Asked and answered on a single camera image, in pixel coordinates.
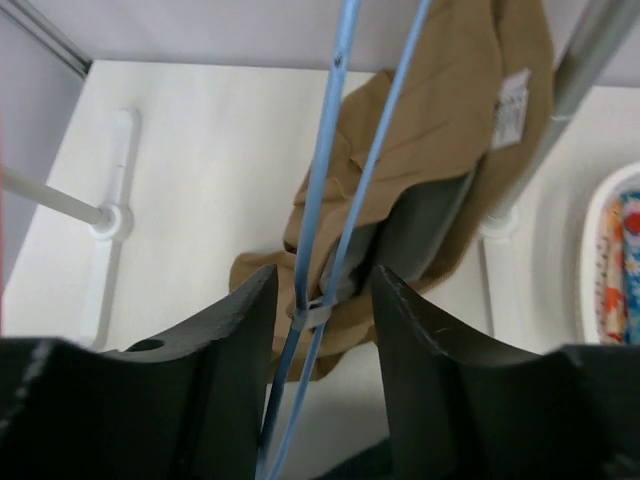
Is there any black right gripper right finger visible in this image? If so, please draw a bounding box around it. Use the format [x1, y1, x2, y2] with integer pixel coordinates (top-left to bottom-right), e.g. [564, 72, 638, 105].
[371, 267, 639, 479]

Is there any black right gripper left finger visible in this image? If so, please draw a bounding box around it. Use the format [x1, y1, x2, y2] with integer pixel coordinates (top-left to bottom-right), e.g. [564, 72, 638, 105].
[1, 266, 278, 479]

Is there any green plaid skirt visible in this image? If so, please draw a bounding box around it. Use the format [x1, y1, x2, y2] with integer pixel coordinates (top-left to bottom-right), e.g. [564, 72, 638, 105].
[321, 438, 394, 480]

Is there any tan brown skirt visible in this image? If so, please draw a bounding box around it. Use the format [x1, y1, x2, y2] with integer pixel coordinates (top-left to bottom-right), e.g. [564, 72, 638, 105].
[229, 0, 554, 380]

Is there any blue floral cloth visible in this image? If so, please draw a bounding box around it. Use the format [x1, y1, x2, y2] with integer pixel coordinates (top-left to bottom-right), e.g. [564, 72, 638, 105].
[595, 190, 639, 345]

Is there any white clothes rack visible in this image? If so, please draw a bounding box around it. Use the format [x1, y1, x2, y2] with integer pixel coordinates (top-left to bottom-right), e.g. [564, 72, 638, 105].
[2, 1, 639, 351]

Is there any white plastic basket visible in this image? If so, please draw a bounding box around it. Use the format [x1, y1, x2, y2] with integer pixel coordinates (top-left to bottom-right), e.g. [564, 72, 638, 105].
[529, 162, 640, 346]

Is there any blue wire hanger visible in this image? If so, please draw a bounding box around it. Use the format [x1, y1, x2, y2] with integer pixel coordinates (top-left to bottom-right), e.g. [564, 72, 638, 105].
[255, 1, 430, 479]

